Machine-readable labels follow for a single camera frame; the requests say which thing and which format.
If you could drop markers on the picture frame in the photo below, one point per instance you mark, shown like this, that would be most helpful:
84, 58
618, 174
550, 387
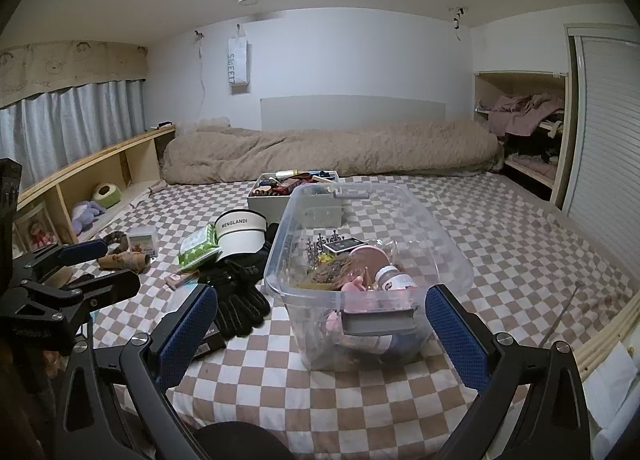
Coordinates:
35, 230

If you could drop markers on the hanging white paper bag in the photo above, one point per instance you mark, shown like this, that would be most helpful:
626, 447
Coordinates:
239, 59

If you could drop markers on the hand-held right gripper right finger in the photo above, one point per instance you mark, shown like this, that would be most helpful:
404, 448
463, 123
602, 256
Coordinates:
457, 335

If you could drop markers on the black glove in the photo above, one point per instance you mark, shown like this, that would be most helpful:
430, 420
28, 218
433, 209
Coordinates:
245, 310
250, 260

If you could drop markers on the green coconut plush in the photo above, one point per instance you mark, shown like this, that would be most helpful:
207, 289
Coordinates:
107, 195

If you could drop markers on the pink rabbit-shaped comb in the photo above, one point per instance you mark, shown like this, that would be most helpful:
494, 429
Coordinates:
355, 286

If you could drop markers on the green wet wipes pack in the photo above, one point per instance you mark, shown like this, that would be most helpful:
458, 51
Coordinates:
197, 247

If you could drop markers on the small pink packet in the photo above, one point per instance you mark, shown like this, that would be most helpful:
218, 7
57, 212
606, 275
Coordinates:
181, 280

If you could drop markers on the grey storage box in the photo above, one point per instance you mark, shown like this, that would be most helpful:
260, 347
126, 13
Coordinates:
270, 202

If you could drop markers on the black tube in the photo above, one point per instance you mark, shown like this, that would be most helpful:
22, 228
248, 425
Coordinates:
210, 340

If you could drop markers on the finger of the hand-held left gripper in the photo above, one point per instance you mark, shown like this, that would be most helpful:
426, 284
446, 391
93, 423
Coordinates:
80, 251
100, 287

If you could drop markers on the pink clothes pile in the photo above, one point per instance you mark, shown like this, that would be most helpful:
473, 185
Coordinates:
525, 112

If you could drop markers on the beige curtain valance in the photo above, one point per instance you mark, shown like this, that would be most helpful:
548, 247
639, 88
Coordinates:
65, 64

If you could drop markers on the pink round stand mirror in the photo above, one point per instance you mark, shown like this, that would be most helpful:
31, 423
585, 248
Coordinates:
367, 257

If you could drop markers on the clear plastic storage container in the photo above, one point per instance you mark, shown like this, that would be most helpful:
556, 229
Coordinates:
440, 250

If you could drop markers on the wooden shelf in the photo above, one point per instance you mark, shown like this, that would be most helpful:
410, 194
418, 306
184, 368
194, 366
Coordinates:
100, 159

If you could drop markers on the clear jar with fruit label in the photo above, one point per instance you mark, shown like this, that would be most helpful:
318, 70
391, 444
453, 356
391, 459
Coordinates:
395, 280

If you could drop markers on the white bed rail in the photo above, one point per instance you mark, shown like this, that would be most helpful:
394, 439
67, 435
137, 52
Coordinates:
607, 335

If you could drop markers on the checkered bedsheet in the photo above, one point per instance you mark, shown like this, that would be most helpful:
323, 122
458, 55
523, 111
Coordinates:
525, 250

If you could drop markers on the cardboard roll of jute twine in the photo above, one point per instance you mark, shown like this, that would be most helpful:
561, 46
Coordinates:
125, 261

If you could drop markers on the grey curtain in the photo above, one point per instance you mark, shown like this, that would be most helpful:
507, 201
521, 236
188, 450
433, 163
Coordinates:
75, 124

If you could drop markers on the dark playing card box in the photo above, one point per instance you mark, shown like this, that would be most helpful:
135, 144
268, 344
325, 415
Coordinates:
345, 245

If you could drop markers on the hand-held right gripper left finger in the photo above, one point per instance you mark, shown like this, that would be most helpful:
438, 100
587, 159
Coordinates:
187, 330

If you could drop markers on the beige fluffy blanket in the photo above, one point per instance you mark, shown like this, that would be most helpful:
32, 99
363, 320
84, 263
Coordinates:
325, 149

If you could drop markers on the white visor cap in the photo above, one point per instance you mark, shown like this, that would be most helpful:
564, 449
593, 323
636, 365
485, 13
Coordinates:
240, 232

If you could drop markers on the purple plush toy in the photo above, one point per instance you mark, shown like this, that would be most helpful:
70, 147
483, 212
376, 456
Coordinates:
86, 217

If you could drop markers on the open closet shelf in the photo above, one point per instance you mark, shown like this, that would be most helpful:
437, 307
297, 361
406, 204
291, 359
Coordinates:
530, 169

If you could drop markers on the small black object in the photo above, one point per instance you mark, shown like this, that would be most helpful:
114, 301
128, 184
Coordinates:
164, 124

